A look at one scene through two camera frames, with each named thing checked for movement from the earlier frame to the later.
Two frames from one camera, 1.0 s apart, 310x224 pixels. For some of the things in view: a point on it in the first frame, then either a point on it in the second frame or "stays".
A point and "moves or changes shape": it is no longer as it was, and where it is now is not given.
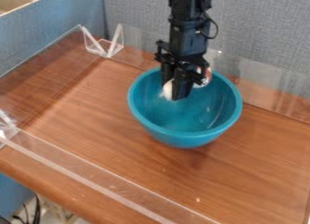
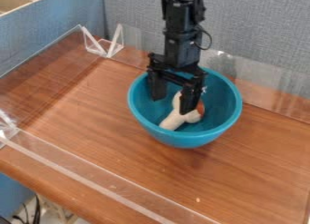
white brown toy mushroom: (168, 90) moves or changes shape
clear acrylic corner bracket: (105, 47) stays
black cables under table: (26, 213) stays
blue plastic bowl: (197, 119) stays
